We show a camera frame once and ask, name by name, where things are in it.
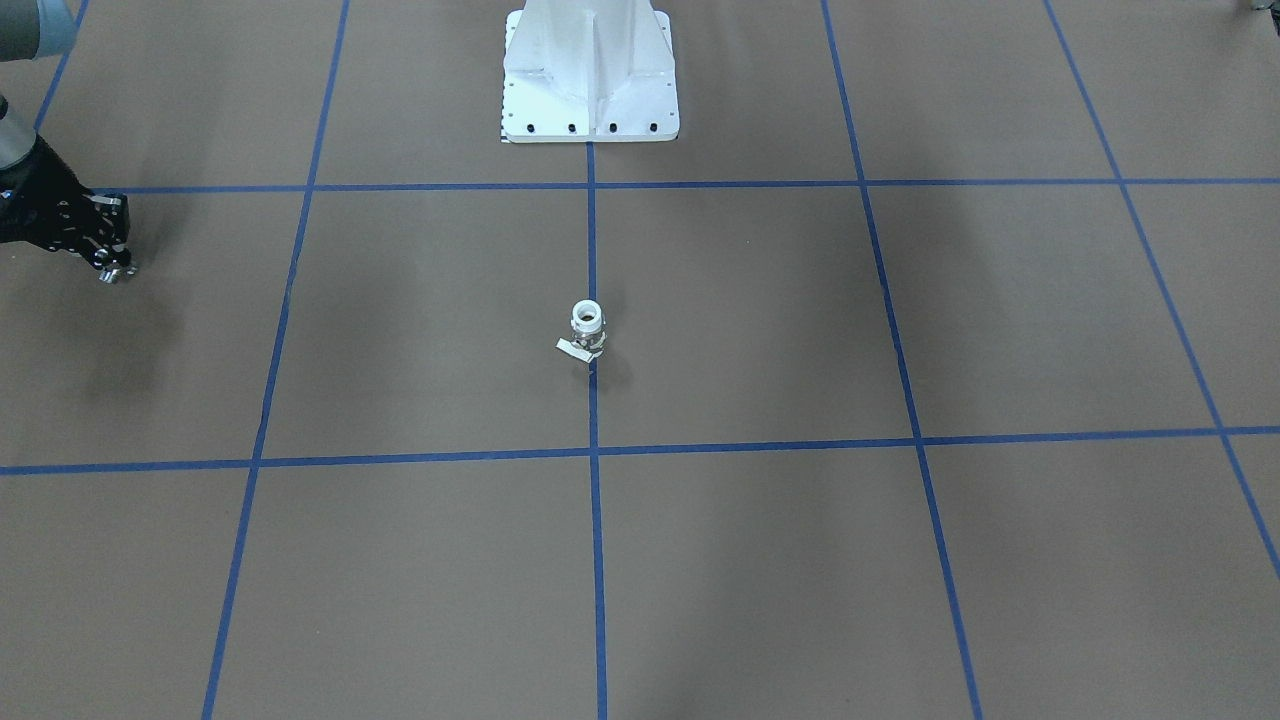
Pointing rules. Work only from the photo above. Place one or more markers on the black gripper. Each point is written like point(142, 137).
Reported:
point(38, 195)

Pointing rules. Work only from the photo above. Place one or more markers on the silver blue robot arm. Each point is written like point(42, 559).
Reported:
point(31, 30)

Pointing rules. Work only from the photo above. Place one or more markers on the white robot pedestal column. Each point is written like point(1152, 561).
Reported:
point(589, 72)

